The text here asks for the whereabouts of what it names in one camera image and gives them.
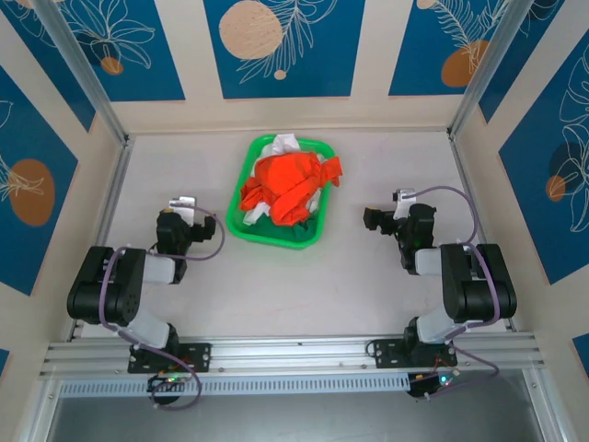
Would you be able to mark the green plastic tray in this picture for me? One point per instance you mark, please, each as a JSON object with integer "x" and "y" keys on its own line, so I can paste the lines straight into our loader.
{"x": 248, "y": 238}

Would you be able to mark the orange t-shirt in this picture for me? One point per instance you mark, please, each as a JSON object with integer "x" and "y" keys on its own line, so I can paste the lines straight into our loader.
{"x": 285, "y": 177}

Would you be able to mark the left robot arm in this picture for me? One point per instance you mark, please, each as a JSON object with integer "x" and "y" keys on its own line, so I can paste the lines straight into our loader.
{"x": 115, "y": 299}

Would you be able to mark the dark green t-shirt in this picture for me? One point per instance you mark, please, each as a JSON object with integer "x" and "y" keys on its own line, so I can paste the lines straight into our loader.
{"x": 303, "y": 232}

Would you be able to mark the white t-shirt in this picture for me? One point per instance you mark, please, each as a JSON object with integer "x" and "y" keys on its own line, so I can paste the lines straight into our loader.
{"x": 283, "y": 143}

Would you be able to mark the left controller board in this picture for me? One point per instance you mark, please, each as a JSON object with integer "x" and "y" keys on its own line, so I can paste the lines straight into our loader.
{"x": 168, "y": 381}

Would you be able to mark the controller board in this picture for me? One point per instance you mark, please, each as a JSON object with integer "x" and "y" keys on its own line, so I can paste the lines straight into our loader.
{"x": 435, "y": 382}
{"x": 168, "y": 381}

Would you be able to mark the right controller board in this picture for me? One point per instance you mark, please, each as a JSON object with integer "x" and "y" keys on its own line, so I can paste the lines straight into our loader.
{"x": 435, "y": 382}

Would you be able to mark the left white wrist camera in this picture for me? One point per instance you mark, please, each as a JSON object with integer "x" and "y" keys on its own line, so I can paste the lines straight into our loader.
{"x": 183, "y": 207}

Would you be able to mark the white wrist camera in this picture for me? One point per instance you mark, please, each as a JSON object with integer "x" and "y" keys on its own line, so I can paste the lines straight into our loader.
{"x": 183, "y": 207}
{"x": 405, "y": 202}

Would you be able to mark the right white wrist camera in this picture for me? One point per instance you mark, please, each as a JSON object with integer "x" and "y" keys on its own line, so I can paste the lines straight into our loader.
{"x": 405, "y": 202}

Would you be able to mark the left aluminium side rail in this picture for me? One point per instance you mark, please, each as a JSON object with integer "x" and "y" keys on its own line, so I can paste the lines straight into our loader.
{"x": 112, "y": 193}

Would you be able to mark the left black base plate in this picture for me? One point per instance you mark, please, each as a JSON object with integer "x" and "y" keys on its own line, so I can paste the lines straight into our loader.
{"x": 202, "y": 357}

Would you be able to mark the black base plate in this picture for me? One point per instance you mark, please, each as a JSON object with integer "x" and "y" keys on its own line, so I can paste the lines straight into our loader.
{"x": 382, "y": 352}
{"x": 202, "y": 357}

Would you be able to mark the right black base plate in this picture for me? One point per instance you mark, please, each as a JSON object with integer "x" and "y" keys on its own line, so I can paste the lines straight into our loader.
{"x": 382, "y": 352}

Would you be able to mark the aluminium cross rail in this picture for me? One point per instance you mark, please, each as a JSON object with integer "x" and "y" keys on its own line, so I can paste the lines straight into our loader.
{"x": 294, "y": 354}

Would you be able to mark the right aluminium corner post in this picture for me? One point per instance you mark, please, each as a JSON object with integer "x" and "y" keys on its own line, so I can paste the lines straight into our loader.
{"x": 483, "y": 69}

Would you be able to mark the aluminium corner post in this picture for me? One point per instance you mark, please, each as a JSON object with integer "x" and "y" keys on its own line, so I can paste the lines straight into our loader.
{"x": 483, "y": 69}
{"x": 87, "y": 78}

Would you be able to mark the left aluminium corner post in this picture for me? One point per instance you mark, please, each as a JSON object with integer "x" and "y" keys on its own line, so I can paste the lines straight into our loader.
{"x": 87, "y": 78}

